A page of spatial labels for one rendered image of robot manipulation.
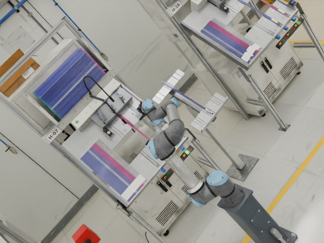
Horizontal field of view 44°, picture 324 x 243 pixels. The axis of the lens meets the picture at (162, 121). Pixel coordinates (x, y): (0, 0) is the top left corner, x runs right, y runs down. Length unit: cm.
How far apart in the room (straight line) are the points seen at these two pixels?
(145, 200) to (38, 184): 177
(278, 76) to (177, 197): 149
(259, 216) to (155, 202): 108
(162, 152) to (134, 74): 269
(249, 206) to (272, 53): 175
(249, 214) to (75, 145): 141
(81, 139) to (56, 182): 176
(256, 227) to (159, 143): 85
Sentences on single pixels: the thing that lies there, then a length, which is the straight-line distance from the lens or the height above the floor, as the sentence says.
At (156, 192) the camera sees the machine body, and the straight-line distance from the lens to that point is 343.
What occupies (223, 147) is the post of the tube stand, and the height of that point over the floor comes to 31.
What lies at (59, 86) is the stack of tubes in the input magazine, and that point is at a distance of 309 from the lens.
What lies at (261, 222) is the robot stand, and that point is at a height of 33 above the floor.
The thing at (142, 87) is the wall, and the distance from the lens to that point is 499.
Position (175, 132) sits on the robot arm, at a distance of 231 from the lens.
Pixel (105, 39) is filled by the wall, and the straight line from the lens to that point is 479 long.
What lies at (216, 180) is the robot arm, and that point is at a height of 78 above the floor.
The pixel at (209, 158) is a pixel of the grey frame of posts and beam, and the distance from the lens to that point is 324.
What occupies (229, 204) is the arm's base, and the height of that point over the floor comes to 58.
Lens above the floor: 227
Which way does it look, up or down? 26 degrees down
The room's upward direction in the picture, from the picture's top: 42 degrees counter-clockwise
